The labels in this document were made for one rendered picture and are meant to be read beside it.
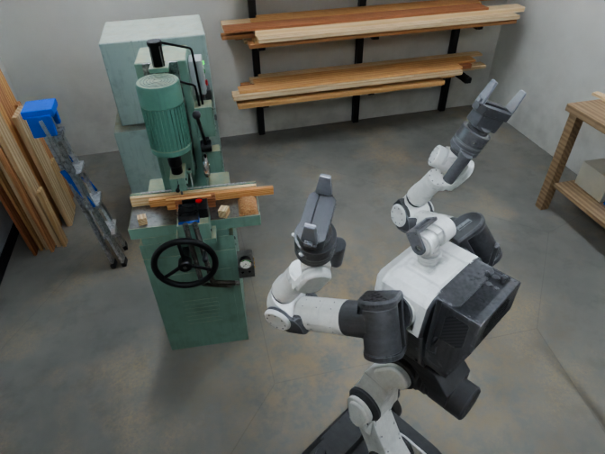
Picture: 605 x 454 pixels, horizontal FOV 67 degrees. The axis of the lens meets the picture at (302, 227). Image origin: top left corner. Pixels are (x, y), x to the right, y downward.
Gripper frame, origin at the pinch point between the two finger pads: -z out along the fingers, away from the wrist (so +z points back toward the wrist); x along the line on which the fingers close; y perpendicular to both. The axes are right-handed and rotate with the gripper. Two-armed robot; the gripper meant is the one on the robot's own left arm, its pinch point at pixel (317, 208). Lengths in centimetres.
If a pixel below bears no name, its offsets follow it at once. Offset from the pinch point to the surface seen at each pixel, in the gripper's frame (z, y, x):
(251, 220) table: 116, -41, 50
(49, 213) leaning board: 204, -200, 59
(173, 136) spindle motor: 79, -76, 61
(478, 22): 196, 64, 326
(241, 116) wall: 280, -131, 238
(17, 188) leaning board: 178, -210, 61
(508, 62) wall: 260, 112, 362
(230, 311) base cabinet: 170, -48, 20
